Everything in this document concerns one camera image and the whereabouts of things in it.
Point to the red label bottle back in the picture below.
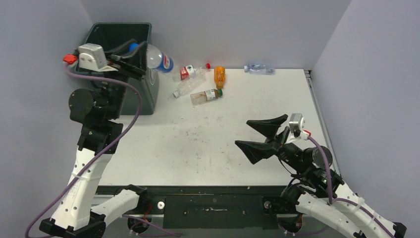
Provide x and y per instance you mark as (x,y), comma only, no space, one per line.
(190,71)

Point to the small orange juice bottle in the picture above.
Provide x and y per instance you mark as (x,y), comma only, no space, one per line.
(219,76)

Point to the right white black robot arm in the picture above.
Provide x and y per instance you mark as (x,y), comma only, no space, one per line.
(315,190)

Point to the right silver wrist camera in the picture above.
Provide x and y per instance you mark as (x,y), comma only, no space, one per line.
(297,129)

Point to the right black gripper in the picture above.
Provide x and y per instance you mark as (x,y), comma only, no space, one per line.
(266,127)

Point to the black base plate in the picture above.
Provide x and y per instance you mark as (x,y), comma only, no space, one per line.
(216,207)

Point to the clear crushed bottle back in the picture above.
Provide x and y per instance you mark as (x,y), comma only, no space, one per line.
(259,69)

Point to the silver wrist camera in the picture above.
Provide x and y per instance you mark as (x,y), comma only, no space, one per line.
(92,57)
(297,129)

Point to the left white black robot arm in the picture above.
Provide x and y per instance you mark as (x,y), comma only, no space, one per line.
(97,111)

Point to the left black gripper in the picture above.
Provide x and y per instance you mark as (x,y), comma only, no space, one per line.
(125,68)

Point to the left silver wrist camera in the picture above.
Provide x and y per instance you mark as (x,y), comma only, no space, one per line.
(92,57)

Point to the dark green plastic bin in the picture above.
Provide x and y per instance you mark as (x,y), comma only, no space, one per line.
(112,34)

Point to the blue label water bottle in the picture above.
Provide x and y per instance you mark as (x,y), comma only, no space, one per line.
(158,60)

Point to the clear bottle white cap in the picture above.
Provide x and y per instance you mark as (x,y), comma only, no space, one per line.
(189,84)

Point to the brown stained bottle green cap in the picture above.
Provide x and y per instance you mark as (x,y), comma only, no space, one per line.
(205,96)

